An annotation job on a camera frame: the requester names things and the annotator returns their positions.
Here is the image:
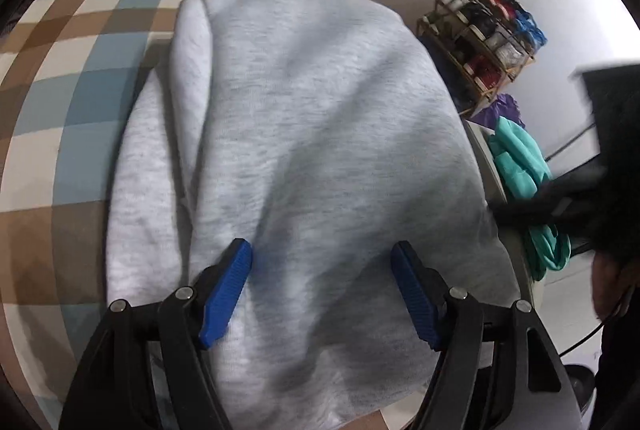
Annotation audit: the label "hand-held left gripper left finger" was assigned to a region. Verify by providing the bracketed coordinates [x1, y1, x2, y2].
[59, 237, 253, 430]

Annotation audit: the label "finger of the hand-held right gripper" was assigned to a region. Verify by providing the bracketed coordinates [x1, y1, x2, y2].
[491, 164, 609, 231]

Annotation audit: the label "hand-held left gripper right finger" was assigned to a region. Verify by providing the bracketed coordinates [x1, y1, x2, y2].
[390, 241, 581, 430]

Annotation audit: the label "light grey hoodie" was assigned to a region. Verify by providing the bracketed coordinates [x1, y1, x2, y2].
[105, 0, 522, 430]

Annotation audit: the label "person's right hand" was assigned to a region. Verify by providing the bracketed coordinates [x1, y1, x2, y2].
[591, 255, 640, 327]

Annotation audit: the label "teal garment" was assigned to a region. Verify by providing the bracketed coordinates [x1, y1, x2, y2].
[487, 115, 572, 282]

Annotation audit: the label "purple bag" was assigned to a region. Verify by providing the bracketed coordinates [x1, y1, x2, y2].
[472, 92, 524, 131]

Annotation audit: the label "rows of sneakers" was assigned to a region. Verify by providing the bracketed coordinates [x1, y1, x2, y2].
[437, 0, 549, 91]

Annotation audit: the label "person's black trousers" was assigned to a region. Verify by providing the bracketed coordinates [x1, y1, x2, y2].
[589, 317, 640, 430]

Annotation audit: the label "black chair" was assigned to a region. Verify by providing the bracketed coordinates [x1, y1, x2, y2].
[564, 362, 597, 417]

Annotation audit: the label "wooden shoe rack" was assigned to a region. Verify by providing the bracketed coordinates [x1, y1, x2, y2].
[416, 0, 539, 117]

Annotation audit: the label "blue brown checked blanket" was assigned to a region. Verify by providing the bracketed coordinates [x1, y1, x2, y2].
[0, 0, 401, 430]

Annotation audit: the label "black cable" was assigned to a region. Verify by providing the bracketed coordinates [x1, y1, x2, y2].
[559, 287, 637, 357]

